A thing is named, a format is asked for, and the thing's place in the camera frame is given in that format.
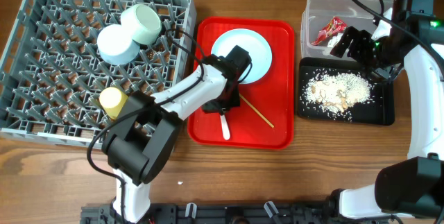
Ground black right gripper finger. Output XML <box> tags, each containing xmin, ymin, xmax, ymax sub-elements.
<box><xmin>330</xmin><ymin>26</ymin><xmax>361</xmax><ymax>57</ymax></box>
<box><xmin>347</xmin><ymin>28</ymin><xmax>372</xmax><ymax>63</ymax></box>

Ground white napkin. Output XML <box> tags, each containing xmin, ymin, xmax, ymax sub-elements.
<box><xmin>323</xmin><ymin>33</ymin><xmax>343</xmax><ymax>55</ymax></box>

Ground wooden chopstick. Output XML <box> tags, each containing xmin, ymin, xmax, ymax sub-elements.
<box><xmin>239</xmin><ymin>94</ymin><xmax>275</xmax><ymax>128</ymax></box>

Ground red snack wrapper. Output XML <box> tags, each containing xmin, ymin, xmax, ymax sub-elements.
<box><xmin>311</xmin><ymin>17</ymin><xmax>348</xmax><ymax>46</ymax></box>

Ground white plastic fork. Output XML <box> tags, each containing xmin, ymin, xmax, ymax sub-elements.
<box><xmin>220</xmin><ymin>114</ymin><xmax>231</xmax><ymax>140</ymax></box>

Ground rice and food scraps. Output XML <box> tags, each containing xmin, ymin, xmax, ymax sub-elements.
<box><xmin>300</xmin><ymin>70</ymin><xmax>374</xmax><ymax>121</ymax></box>

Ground large light blue plate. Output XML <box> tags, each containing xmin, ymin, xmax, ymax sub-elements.
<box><xmin>211</xmin><ymin>28</ymin><xmax>273</xmax><ymax>84</ymax></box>

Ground green bowl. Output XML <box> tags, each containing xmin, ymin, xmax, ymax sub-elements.
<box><xmin>121</xmin><ymin>4</ymin><xmax>162</xmax><ymax>45</ymax></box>

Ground yellow plastic cup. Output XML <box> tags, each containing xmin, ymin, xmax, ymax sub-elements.
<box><xmin>99</xmin><ymin>87</ymin><xmax>128</xmax><ymax>119</ymax></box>

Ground light blue small bowl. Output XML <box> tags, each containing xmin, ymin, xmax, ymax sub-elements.
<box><xmin>96</xmin><ymin>24</ymin><xmax>140</xmax><ymax>65</ymax></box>

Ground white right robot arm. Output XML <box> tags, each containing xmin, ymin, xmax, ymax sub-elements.
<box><xmin>331</xmin><ymin>0</ymin><xmax>443</xmax><ymax>223</ymax></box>

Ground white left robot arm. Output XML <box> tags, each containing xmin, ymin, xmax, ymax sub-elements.
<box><xmin>101</xmin><ymin>46</ymin><xmax>253</xmax><ymax>223</ymax></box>

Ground clear plastic waste bin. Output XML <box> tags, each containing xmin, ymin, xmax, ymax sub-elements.
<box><xmin>300</xmin><ymin>0</ymin><xmax>377</xmax><ymax>60</ymax></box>

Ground black waste tray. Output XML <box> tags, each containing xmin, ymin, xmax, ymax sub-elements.
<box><xmin>295</xmin><ymin>58</ymin><xmax>395</xmax><ymax>126</ymax></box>

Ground grey dishwasher rack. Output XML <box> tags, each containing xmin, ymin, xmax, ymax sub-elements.
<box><xmin>1</xmin><ymin>0</ymin><xmax>196</xmax><ymax>147</ymax></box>

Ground red plastic tray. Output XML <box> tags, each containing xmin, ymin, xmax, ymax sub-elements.
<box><xmin>188</xmin><ymin>17</ymin><xmax>296</xmax><ymax>150</ymax></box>

